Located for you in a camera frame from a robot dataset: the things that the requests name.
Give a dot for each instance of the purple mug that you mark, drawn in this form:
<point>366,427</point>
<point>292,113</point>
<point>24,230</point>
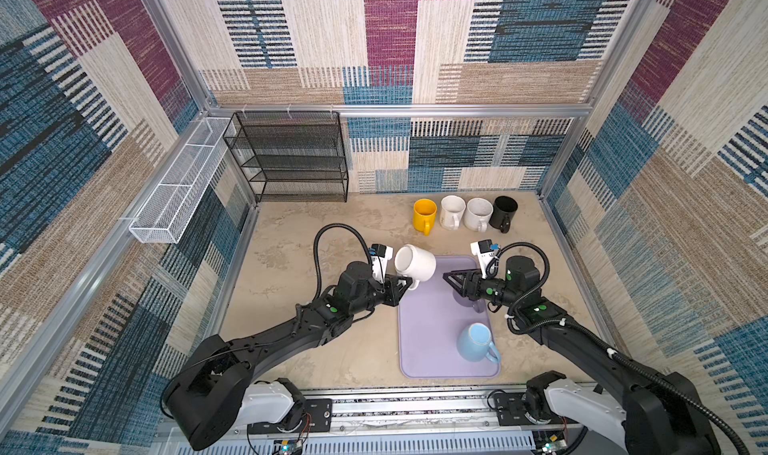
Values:
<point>476,304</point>

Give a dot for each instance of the black mug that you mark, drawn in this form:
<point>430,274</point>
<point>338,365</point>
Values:
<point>504,209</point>

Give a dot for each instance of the white tall mug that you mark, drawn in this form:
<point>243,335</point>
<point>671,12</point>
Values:
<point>452,208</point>

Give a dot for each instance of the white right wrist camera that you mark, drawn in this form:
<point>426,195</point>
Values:
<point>486,251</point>

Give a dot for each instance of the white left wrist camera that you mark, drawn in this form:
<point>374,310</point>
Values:
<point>380,254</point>

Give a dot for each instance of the light blue mug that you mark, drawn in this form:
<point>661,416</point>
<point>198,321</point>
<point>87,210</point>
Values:
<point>475,343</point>

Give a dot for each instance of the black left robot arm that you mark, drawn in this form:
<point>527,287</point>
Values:
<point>205,396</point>

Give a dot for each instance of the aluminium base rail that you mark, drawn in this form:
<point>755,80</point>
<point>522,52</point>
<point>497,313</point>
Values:
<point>469,419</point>

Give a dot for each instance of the lavender plastic tray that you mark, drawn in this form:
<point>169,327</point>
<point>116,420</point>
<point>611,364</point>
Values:
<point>430,320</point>

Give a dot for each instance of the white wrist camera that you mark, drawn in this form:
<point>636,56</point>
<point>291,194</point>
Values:
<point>380,254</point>
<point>486,251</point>

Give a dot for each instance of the yellow mug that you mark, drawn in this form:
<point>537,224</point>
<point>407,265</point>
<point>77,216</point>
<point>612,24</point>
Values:
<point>424,215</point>

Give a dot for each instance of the white wire mesh basket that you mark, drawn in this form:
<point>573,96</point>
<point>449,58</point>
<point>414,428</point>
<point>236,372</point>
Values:
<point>164,217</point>

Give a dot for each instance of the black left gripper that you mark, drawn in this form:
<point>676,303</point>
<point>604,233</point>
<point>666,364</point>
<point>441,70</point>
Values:
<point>391,295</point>

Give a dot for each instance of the white speckled mug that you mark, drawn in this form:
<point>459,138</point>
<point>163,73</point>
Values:
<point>477,214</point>

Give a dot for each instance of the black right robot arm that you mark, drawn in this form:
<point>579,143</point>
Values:
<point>657,414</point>

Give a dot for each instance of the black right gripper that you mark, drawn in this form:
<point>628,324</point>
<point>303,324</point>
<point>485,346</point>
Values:
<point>469,284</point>

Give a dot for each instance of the white mug dark rim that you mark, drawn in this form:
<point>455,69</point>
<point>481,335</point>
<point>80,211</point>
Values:
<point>416,263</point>

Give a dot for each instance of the black wire shelf rack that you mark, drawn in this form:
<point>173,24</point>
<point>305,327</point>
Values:
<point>290,156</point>

